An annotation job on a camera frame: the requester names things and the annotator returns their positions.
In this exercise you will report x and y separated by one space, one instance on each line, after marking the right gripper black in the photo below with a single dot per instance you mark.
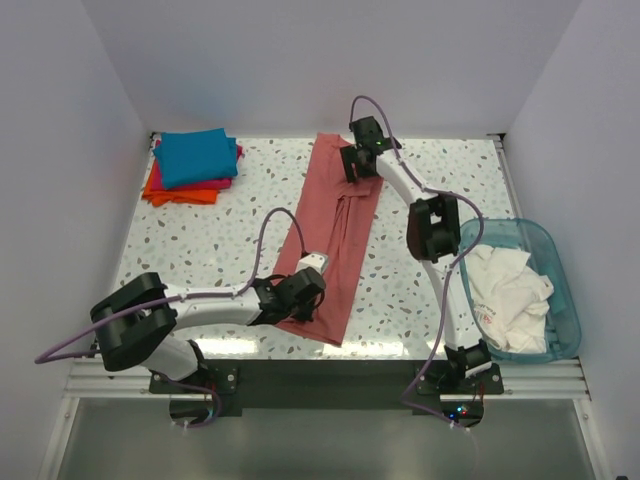
350 156

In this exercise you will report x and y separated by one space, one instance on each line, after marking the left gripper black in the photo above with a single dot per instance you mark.
306 315

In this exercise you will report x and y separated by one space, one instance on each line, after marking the salmon pink t-shirt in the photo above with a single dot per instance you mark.
335 217

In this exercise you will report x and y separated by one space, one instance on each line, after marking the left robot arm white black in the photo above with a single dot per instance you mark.
134 325

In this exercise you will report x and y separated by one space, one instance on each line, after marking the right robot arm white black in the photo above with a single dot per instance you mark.
433 239

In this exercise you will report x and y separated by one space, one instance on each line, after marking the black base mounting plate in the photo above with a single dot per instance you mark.
228 388

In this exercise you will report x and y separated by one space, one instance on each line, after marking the blue folded t-shirt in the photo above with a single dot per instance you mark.
195 157

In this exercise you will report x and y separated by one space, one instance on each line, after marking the orange folded t-shirt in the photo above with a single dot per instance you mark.
155 194

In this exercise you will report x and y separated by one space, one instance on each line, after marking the magenta folded t-shirt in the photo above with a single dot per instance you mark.
213 184

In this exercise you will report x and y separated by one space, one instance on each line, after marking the white t-shirt in bin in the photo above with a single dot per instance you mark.
510 300

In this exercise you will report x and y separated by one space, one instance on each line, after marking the teal transparent plastic bin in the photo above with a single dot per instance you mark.
563 331

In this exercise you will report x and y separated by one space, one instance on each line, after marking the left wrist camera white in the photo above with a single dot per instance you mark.
315 260

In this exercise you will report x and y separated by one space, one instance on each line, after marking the aluminium rail frame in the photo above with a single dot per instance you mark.
562 380

